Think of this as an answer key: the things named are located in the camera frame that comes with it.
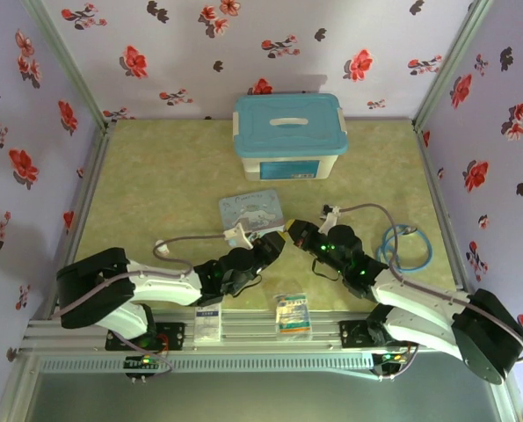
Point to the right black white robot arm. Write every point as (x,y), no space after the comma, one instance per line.
(419,299)

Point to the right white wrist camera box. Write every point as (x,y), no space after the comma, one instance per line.
(331,216)

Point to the aluminium table side rail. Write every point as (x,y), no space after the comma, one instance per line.
(95,167)
(432,167)

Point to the aluminium frame post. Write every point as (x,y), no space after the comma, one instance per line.
(451,61)
(70,61)

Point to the blue lid plastic storage box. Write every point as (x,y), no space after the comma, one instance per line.
(287,127)

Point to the light blue cartoon tin box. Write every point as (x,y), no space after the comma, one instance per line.
(252,208)

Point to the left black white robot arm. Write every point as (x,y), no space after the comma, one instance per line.
(164,283)

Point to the small white bottle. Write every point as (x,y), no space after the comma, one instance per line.
(163,251)

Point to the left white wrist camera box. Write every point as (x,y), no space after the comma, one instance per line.
(239,235)

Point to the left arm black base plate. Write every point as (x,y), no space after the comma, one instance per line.
(175,336)

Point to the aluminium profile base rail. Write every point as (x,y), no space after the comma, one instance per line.
(252,329)

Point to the grey glossy metal panel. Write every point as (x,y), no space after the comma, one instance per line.
(261,395)

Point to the white packet with blue label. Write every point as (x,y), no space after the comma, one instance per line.
(208,325)

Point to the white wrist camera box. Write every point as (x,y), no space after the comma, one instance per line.
(331,216)
(239,235)

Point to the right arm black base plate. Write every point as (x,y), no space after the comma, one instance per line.
(351,334)

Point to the blue green printed packet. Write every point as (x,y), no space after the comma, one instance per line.
(292,316)

